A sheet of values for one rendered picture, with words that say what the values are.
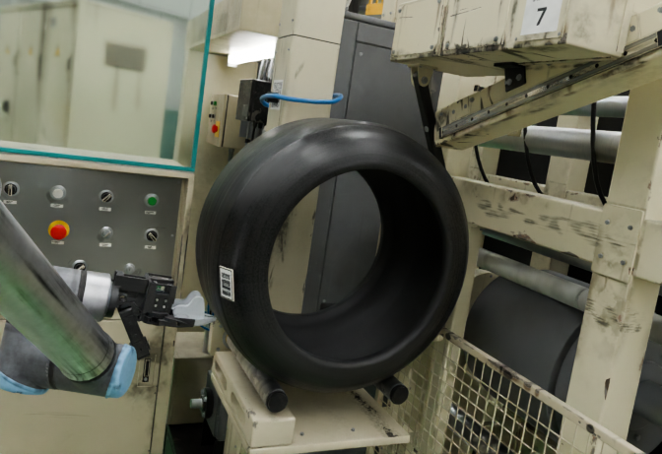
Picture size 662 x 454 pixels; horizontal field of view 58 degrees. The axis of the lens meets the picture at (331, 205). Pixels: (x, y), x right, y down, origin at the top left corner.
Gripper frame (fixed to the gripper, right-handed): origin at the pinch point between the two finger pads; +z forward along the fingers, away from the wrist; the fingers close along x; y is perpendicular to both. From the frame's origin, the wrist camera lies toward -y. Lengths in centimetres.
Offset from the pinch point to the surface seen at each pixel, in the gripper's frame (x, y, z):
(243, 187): -7.1, 28.7, -1.8
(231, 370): 11.7, -14.8, 11.7
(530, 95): -15, 61, 50
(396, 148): -12, 43, 25
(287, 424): -11.4, -15.4, 17.5
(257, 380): -3.6, -10.1, 12.2
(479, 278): 44, 12, 101
